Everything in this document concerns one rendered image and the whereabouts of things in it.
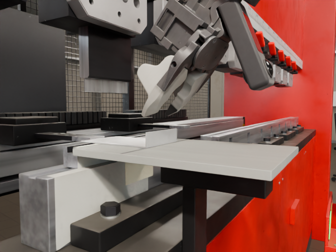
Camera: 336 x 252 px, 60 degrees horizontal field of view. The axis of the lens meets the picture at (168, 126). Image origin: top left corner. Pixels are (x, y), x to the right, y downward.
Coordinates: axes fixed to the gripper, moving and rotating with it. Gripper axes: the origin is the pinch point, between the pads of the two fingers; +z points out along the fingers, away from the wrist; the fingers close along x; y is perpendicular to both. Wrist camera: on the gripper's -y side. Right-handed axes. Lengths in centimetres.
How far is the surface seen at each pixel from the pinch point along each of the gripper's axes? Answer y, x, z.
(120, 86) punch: 10.6, -2.3, 3.2
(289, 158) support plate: -16.9, 0.1, -7.4
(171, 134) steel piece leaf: -2.3, -2.4, 2.7
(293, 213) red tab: -34, -94, 30
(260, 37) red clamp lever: 18, -68, -17
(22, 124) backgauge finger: 20.1, 4.5, 20.1
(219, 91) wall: 310, -957, 193
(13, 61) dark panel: 55, -14, 28
